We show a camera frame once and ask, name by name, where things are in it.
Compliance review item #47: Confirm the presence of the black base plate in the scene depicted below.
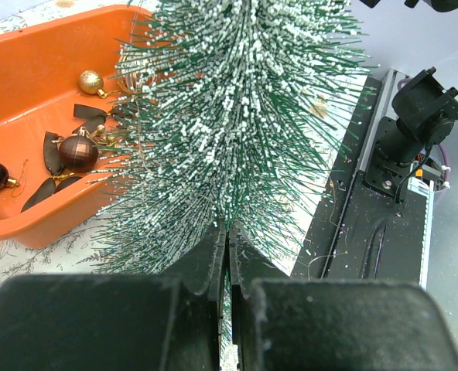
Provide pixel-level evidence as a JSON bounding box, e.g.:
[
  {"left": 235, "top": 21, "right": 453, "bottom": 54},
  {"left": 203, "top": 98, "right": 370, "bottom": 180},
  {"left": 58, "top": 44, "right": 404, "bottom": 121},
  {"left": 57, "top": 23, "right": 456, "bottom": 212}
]
[{"left": 291, "top": 70, "right": 428, "bottom": 286}]

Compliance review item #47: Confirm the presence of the gold flower ornament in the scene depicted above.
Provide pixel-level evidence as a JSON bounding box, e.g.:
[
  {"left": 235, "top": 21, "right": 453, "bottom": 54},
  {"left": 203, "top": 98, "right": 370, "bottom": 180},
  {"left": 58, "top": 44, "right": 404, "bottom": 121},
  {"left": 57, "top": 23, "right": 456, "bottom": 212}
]
[{"left": 309, "top": 94, "right": 329, "bottom": 119}]

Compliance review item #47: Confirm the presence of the floral patterned table mat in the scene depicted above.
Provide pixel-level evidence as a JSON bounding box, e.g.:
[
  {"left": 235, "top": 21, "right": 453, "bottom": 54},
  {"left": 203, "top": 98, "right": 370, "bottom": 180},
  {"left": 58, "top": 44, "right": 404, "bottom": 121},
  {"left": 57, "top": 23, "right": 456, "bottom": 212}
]
[{"left": 0, "top": 1, "right": 149, "bottom": 284}]

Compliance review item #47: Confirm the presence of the brown ribbon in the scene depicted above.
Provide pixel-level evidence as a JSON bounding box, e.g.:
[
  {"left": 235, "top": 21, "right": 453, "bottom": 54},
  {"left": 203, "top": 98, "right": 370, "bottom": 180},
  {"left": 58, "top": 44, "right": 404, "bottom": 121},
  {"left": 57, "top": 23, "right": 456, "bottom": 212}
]
[{"left": 21, "top": 104, "right": 128, "bottom": 212}]

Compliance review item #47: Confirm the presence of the small frosted christmas tree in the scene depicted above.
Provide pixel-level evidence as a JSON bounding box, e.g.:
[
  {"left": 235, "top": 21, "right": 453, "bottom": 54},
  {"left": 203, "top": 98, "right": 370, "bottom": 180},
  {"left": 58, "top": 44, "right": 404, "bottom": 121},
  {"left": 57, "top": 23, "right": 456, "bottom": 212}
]
[{"left": 97, "top": 1, "right": 368, "bottom": 274}]

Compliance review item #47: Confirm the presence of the orange plastic tray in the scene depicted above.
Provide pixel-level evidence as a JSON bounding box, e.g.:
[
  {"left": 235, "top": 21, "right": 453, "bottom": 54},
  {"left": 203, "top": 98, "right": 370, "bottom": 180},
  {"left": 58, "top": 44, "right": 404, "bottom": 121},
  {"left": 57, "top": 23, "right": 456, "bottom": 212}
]
[{"left": 0, "top": 5, "right": 151, "bottom": 248}]

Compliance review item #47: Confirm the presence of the large gold striped bauble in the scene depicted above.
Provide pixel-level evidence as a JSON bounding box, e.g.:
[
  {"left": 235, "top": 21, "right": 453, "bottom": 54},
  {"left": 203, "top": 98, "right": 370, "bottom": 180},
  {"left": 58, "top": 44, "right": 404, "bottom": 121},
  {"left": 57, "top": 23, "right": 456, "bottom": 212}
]
[{"left": 115, "top": 49, "right": 156, "bottom": 94}]

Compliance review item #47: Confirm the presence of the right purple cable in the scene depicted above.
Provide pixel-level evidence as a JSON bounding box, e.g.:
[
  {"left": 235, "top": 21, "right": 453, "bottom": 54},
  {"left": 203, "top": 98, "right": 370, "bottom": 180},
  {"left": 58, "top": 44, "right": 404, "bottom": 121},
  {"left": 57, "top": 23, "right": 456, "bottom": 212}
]
[{"left": 398, "top": 75, "right": 454, "bottom": 194}]

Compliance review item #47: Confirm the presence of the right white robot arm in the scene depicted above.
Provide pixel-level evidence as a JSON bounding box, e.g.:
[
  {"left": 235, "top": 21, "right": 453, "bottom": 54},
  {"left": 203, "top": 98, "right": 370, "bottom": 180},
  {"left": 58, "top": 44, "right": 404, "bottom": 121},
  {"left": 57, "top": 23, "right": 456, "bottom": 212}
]
[{"left": 364, "top": 1, "right": 458, "bottom": 174}]

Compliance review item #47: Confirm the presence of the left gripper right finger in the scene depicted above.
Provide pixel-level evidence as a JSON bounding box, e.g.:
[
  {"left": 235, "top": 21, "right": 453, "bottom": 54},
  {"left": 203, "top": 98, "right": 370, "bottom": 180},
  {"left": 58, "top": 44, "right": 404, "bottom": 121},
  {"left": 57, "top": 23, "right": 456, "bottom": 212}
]
[{"left": 228, "top": 224, "right": 458, "bottom": 370}]

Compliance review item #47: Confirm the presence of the white slotted cable duct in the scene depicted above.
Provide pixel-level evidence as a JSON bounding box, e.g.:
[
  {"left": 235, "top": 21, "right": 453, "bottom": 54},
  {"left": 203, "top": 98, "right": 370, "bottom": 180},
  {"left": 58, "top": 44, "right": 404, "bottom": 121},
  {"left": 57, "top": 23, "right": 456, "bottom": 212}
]
[{"left": 419, "top": 181, "right": 435, "bottom": 291}]

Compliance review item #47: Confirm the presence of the brown matte bauble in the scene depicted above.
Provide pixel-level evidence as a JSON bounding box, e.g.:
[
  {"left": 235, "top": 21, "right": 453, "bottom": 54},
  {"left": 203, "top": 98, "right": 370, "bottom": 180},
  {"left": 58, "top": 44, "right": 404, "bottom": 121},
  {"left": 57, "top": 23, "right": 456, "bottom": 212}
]
[{"left": 58, "top": 128, "right": 99, "bottom": 172}]

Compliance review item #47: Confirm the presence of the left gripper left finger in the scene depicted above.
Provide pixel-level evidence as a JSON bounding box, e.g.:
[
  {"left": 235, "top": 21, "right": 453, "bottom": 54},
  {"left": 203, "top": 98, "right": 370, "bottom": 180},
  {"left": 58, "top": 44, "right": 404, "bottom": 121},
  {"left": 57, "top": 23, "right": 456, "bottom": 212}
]
[{"left": 0, "top": 224, "right": 227, "bottom": 370}]

